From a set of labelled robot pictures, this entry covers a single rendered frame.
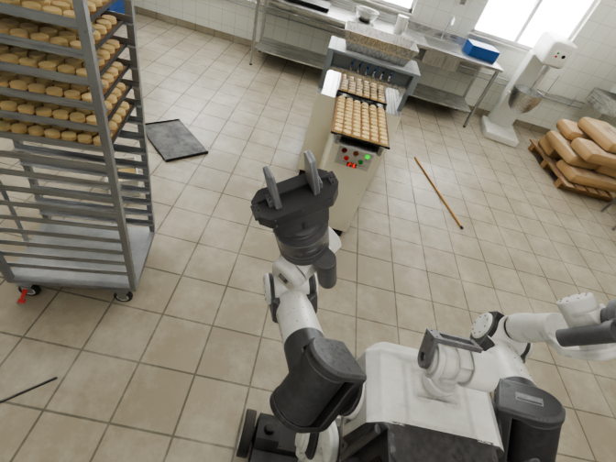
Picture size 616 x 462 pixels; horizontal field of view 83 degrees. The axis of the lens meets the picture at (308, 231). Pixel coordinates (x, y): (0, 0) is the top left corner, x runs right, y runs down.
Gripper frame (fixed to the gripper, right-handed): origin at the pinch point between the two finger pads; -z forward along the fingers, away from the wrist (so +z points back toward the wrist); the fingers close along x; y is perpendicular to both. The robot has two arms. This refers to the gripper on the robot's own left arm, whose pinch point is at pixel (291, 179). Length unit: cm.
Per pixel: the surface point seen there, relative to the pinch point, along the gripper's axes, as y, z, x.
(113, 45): -131, 44, -35
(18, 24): -119, 23, -56
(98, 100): -93, 41, -42
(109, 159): -90, 63, -51
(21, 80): -113, 38, -66
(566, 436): 83, 223, 120
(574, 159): -131, 328, 393
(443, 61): -317, 277, 308
